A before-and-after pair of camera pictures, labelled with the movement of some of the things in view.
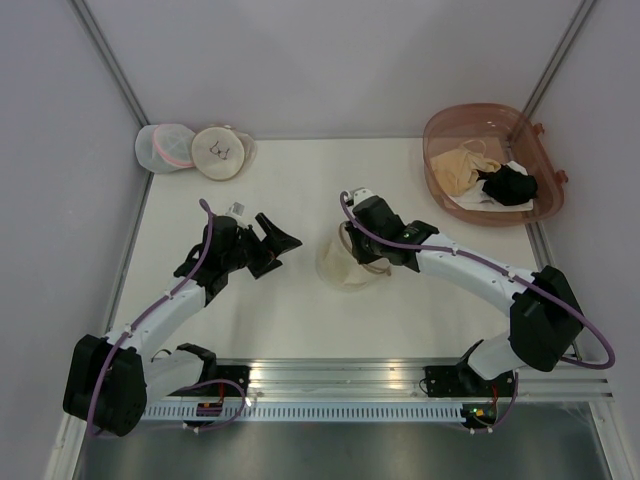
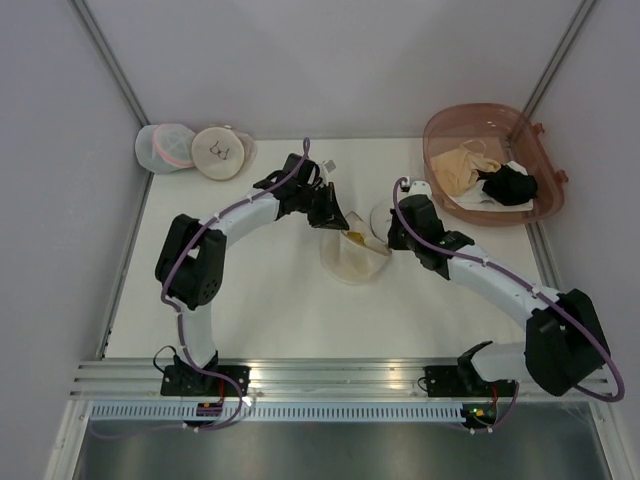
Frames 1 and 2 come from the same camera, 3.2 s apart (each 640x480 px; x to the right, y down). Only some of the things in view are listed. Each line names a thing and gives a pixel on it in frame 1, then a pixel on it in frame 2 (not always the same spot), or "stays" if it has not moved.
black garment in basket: x=508 y=186 stays
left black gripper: x=258 y=247 to x=319 y=203
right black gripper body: x=357 y=245 to x=400 y=235
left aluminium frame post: x=110 y=62 stays
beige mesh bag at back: x=223 y=153 stays
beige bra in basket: x=457 y=169 stays
